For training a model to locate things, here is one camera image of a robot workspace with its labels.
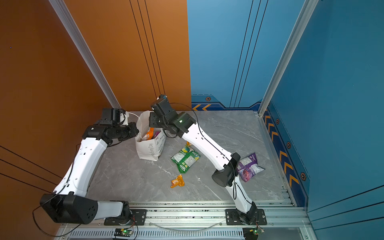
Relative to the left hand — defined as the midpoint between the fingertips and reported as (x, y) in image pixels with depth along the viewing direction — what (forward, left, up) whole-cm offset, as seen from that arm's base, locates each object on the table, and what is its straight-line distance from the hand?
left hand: (139, 128), depth 78 cm
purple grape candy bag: (+7, -5, -12) cm, 15 cm away
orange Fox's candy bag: (+5, -2, -11) cm, 12 cm away
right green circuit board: (-42, -57, -27) cm, 76 cm away
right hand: (0, -8, +8) cm, 11 cm away
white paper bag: (-7, -7, -1) cm, 10 cm away
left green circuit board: (-42, +4, -27) cm, 50 cm away
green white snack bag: (-5, -24, -22) cm, 33 cm away
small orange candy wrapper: (-18, -20, -24) cm, 37 cm away
